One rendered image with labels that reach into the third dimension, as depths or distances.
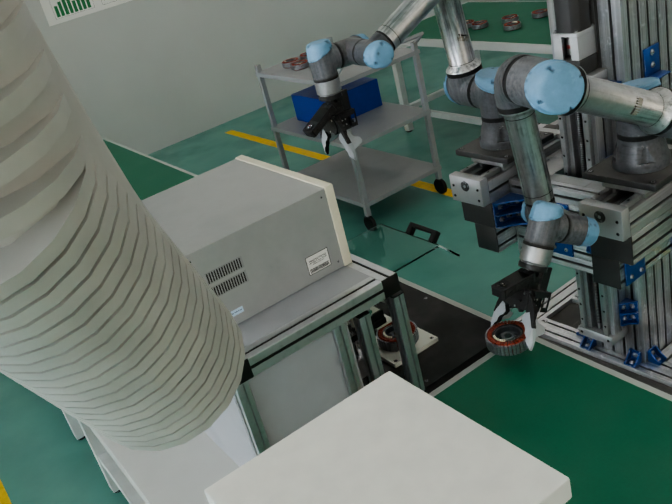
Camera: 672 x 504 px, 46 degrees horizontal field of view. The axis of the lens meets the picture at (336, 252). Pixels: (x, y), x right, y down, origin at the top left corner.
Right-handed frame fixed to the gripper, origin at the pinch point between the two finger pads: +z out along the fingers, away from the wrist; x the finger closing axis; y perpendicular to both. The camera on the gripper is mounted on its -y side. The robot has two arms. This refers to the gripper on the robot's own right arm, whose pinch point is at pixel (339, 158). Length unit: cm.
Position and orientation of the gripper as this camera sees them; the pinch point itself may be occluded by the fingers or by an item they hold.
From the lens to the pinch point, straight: 241.0
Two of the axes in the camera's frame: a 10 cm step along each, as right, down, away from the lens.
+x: -6.0, -2.3, 7.7
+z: 2.3, 8.7, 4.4
